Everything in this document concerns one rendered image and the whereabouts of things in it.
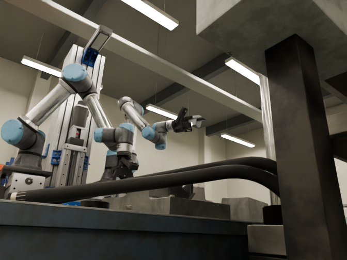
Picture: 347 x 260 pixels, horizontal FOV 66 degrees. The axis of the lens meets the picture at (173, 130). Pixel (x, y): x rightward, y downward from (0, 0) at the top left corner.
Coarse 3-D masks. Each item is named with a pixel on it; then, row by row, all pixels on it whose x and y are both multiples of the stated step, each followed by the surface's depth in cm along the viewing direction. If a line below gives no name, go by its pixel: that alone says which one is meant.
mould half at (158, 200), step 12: (132, 192) 96; (144, 192) 90; (156, 192) 90; (168, 192) 93; (204, 192) 103; (120, 204) 101; (132, 204) 94; (144, 204) 88; (156, 204) 82; (168, 204) 78; (180, 204) 79; (192, 204) 82; (204, 204) 85; (216, 204) 88; (228, 204) 92; (204, 216) 84; (216, 216) 87; (228, 216) 90
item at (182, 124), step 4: (172, 120) 177; (180, 120) 175; (184, 120) 171; (172, 124) 175; (176, 124) 178; (180, 124) 172; (184, 124) 171; (188, 124) 170; (176, 128) 175; (180, 128) 171; (184, 128) 171; (188, 128) 170; (176, 132) 177
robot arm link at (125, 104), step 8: (120, 104) 184; (128, 104) 183; (128, 112) 180; (136, 112) 178; (136, 120) 173; (144, 120) 173; (144, 128) 166; (152, 128) 168; (144, 136) 164; (152, 136) 165
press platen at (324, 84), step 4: (320, 84) 89; (324, 84) 89; (328, 84) 88; (324, 88) 91; (328, 88) 91; (332, 88) 91; (332, 92) 93; (336, 92) 93; (336, 96) 96; (340, 96) 96; (344, 96) 96; (344, 100) 98
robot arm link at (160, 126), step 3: (156, 123) 182; (159, 123) 180; (162, 123) 179; (165, 123) 178; (153, 126) 181; (156, 126) 180; (159, 126) 179; (162, 126) 178; (165, 126) 177; (156, 129) 180; (159, 129) 178; (162, 129) 178; (165, 129) 178; (165, 132) 179
